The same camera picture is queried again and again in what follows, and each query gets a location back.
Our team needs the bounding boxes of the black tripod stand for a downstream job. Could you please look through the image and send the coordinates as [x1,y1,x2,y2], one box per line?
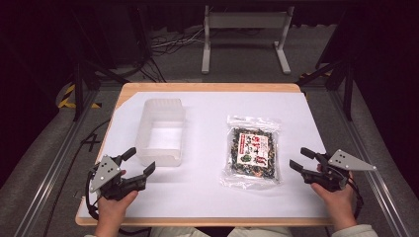
[295,9,356,122]
[68,6,130,122]

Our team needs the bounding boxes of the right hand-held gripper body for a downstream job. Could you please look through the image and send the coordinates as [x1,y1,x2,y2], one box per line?
[300,149,378,193]

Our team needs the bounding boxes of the translucent plastic container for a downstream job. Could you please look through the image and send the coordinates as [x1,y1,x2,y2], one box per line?
[134,98,187,168]

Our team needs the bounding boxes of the white metal stand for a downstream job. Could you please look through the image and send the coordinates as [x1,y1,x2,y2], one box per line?
[201,4,295,76]

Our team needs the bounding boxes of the thin black floor cable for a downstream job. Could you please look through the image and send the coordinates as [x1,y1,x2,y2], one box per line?
[42,118,112,237]

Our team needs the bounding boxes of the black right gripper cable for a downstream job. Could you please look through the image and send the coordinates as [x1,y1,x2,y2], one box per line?
[345,176,365,221]

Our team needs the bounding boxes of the person's light trousers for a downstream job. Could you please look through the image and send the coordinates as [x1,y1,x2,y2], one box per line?
[149,226,294,237]

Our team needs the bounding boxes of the person's left hand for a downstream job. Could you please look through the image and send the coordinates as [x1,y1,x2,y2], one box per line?
[96,169,140,230]

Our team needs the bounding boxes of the yellow black hazard tape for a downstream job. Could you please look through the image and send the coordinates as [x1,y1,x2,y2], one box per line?
[57,83,102,110]

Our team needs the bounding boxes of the aluminium rail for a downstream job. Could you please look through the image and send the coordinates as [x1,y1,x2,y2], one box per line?
[12,89,101,237]
[329,90,413,237]

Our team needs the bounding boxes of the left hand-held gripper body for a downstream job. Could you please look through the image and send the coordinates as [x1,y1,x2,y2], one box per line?
[86,154,147,201]

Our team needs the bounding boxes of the bundle of floor cables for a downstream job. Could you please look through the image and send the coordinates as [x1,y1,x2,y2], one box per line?
[148,26,206,56]

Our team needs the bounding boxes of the person's right hand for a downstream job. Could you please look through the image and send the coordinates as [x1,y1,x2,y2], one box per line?
[310,163,359,232]

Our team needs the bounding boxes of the clear packet of dried vegetables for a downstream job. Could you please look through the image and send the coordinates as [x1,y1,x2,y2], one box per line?
[219,114,284,191]

